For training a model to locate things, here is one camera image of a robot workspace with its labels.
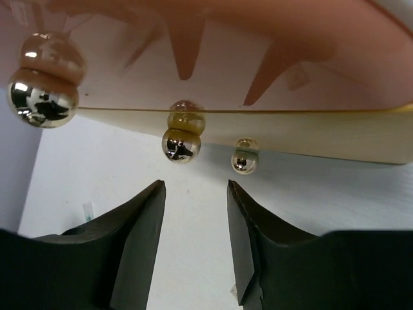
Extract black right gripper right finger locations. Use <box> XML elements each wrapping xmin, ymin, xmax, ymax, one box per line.
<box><xmin>227</xmin><ymin>181</ymin><xmax>412</xmax><ymax>309</ymax></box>

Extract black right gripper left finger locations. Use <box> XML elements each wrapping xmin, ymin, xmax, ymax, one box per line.
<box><xmin>1</xmin><ymin>180</ymin><xmax>166</xmax><ymax>309</ymax></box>

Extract round cream drawer organizer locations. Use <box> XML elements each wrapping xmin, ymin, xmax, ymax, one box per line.
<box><xmin>1</xmin><ymin>1</ymin><xmax>412</xmax><ymax>174</ymax></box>

